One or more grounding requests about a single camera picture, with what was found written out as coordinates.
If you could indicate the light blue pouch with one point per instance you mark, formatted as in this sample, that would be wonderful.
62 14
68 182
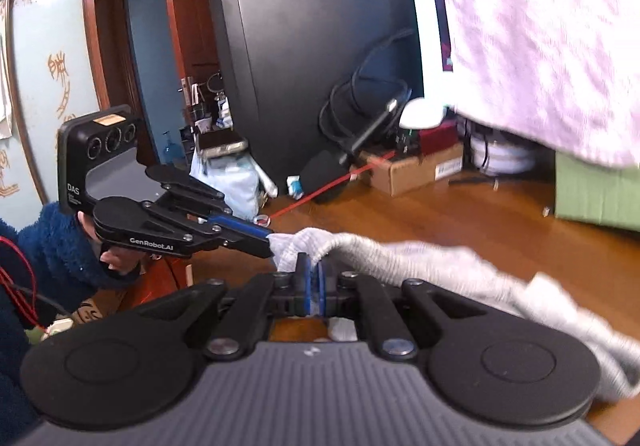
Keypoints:
232 186

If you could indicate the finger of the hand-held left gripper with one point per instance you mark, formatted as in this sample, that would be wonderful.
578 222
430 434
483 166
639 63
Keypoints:
250 247
245 224

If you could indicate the grey ribbed shirt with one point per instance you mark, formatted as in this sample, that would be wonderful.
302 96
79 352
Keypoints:
400 261

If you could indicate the white round device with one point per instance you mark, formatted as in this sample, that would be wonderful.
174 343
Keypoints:
500 155

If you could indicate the white computer monitor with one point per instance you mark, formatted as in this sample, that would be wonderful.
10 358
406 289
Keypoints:
415 25

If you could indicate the green cardboard box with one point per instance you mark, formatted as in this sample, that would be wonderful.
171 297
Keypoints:
595 191

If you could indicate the black microphone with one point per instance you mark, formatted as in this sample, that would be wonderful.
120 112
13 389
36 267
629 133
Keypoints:
320 175

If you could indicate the black computer case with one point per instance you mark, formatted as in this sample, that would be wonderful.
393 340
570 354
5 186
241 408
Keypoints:
290 50

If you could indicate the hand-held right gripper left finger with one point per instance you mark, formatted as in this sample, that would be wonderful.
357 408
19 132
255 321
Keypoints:
303 281

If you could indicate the black electronic device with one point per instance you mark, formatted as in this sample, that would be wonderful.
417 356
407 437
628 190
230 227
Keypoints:
407 140

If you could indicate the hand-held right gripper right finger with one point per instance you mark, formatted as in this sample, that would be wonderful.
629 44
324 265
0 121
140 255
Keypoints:
323 286

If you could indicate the wooden door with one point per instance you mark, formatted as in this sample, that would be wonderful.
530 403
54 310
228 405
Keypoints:
192 15

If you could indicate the person's left forearm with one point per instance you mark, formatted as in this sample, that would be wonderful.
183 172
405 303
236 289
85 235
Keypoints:
55 256

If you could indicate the frosted glass wardrobe door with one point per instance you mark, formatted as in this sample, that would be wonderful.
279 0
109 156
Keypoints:
50 75

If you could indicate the dark red box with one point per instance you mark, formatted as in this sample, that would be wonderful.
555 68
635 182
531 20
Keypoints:
440 138

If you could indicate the pink towel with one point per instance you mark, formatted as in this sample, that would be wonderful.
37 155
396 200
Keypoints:
540 25

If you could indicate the person's left hand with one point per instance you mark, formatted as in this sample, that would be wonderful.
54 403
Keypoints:
120 263

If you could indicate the brown cardboard box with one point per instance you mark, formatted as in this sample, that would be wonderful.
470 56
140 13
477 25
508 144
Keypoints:
405 173

